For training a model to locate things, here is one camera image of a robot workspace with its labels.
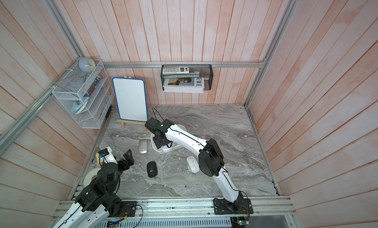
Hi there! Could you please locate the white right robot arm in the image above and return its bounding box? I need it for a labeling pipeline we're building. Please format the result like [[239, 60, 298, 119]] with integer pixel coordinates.
[[145, 118, 253, 215]]

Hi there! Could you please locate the white calculator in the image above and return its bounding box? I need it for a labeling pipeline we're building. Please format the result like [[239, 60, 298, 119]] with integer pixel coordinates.
[[162, 65, 190, 75]]

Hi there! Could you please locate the green thin book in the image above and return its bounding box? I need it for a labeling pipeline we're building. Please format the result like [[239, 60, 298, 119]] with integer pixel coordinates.
[[161, 71, 201, 79]]

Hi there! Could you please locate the white board blue frame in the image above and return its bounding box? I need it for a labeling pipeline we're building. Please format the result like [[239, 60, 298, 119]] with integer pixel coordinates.
[[112, 77, 149, 123]]

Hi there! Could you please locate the white magazine book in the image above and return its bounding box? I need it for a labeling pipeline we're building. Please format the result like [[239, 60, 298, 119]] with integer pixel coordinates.
[[163, 78, 205, 94]]

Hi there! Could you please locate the white storage box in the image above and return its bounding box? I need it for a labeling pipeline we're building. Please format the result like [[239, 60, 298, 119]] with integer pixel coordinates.
[[150, 124, 188, 154]]

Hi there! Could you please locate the yellow sticky note pad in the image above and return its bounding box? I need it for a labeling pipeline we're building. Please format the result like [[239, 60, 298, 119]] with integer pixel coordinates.
[[95, 153, 100, 164]]

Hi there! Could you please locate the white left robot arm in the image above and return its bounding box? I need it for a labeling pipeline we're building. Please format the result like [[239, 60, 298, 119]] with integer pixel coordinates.
[[54, 147, 136, 228]]

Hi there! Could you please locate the white mouse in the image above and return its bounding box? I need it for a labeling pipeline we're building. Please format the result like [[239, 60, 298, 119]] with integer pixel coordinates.
[[187, 156, 200, 174]]

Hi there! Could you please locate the black mouse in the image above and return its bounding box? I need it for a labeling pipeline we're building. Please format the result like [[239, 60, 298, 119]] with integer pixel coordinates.
[[147, 161, 158, 178]]

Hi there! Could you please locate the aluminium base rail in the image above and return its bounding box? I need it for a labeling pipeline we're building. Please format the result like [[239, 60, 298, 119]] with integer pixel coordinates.
[[51, 195, 296, 228]]

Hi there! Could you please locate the white wire shelf rack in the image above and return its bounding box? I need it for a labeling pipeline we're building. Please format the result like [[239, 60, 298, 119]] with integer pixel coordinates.
[[52, 59, 115, 129]]

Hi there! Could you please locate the white tape roll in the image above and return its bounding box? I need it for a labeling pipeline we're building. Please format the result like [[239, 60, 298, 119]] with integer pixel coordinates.
[[83, 168, 100, 187]]

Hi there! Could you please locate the black mesh wall basket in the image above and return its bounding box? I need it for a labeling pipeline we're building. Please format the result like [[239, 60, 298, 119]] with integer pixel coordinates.
[[160, 62, 214, 91]]

